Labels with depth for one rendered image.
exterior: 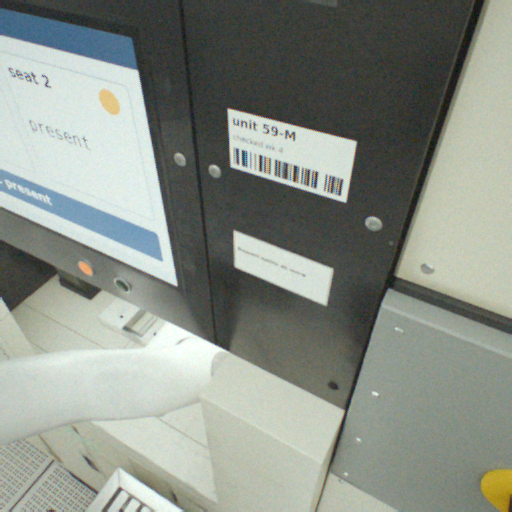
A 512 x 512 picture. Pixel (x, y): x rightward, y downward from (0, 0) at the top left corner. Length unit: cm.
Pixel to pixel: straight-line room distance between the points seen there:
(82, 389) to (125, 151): 32
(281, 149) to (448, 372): 17
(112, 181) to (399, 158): 22
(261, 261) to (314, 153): 10
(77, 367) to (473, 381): 42
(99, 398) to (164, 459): 43
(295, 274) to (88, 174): 19
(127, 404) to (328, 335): 30
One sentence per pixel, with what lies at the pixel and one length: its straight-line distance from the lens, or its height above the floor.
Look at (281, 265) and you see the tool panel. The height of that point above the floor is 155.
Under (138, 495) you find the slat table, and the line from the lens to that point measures 108.
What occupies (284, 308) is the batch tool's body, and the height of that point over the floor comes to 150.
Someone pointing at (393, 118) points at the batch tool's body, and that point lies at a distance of 22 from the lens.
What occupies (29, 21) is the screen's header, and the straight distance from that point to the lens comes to 35.
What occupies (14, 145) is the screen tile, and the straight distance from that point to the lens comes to 45.
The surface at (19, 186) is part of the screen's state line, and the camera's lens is 49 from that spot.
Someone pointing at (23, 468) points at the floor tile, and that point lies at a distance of 207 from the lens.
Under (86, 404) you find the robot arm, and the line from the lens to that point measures 58.
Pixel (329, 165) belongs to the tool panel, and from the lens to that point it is 24.
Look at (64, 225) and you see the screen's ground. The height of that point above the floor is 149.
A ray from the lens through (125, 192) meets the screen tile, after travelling 36.
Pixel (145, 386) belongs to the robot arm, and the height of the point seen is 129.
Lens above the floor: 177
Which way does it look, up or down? 44 degrees down
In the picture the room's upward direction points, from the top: straight up
